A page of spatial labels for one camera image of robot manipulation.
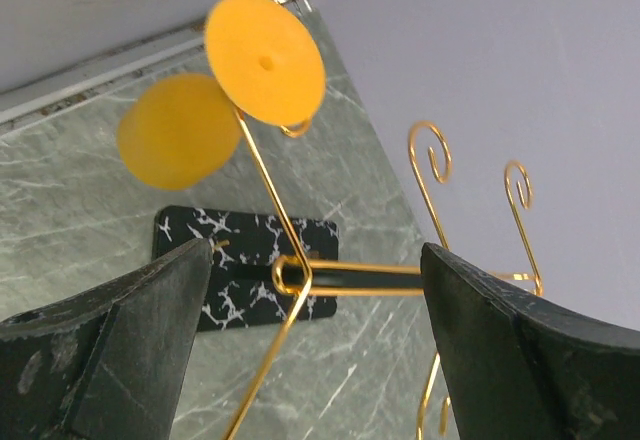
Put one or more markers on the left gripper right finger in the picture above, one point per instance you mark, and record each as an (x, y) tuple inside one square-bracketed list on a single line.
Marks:
[(518, 366)]

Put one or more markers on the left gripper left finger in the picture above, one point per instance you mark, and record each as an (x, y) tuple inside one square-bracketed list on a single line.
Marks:
[(109, 362)]

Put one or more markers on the yellow wine glass front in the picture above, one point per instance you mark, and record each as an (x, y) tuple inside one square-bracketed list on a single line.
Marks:
[(264, 63)]

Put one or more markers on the gold wire glass rack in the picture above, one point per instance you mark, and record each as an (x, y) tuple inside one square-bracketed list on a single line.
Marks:
[(294, 275)]

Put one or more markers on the aluminium mounting rail frame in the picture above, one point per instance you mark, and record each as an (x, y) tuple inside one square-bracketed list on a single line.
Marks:
[(59, 53)]

